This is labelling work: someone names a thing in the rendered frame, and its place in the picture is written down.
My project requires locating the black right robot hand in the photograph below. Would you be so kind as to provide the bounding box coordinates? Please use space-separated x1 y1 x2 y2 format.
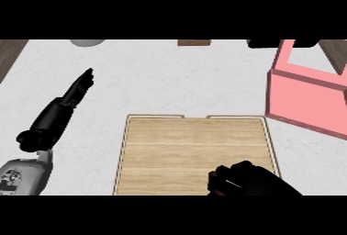
207 160 305 196

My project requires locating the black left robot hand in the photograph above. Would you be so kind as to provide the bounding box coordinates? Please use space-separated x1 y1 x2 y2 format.
15 67 97 153

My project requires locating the light wooden tray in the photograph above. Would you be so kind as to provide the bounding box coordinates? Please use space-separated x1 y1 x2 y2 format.
111 114 284 196

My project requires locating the pink cardboard box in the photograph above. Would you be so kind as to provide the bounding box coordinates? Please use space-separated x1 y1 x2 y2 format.
265 39 347 141

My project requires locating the dark wooden panel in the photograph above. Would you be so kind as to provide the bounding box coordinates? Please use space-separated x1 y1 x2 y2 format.
0 39 30 84
318 39 347 76

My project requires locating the grey round object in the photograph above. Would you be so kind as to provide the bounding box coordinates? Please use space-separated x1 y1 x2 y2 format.
70 39 108 48

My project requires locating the small brown wooden block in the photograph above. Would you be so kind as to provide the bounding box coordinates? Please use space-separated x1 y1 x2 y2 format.
176 39 213 47

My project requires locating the black flat object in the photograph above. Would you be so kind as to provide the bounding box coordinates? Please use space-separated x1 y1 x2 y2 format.
247 39 321 50

